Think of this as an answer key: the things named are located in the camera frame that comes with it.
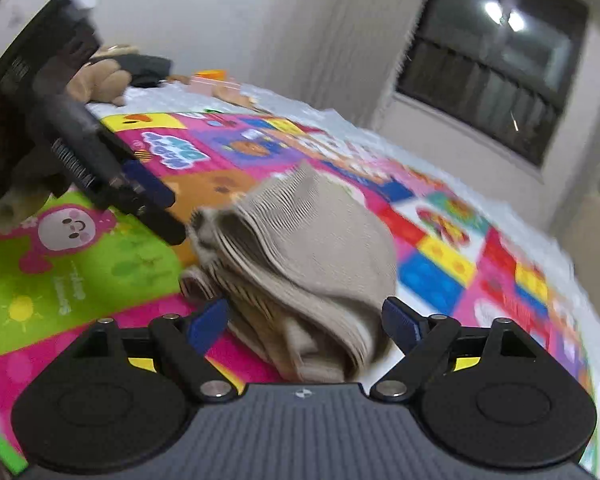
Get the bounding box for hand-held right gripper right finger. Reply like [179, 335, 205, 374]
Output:
[369, 296, 538, 402]

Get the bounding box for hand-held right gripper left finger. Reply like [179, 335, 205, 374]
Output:
[72, 297, 237, 402]

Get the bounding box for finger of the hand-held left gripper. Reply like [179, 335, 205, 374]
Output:
[129, 204, 187, 247]
[121, 159, 177, 207]

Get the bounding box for beige striped shirt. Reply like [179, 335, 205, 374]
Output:
[180, 160, 398, 383]

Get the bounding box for person's left hand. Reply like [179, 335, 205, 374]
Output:
[0, 95, 73, 235]

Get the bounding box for brown plush toy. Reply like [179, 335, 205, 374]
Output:
[65, 57, 133, 108]

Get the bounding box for colourful cartoon play mat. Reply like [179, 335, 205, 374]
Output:
[0, 110, 598, 476]

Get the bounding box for black cloth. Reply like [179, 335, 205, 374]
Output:
[95, 45, 173, 88]

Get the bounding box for pink box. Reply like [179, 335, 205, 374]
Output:
[187, 75, 228, 97]

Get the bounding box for white quilted mattress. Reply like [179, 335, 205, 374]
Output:
[87, 80, 600, 480]

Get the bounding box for grey pleated curtain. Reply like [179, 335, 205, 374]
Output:
[250, 0, 441, 121]

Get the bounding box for dark window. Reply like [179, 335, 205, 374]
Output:
[395, 0, 591, 166]

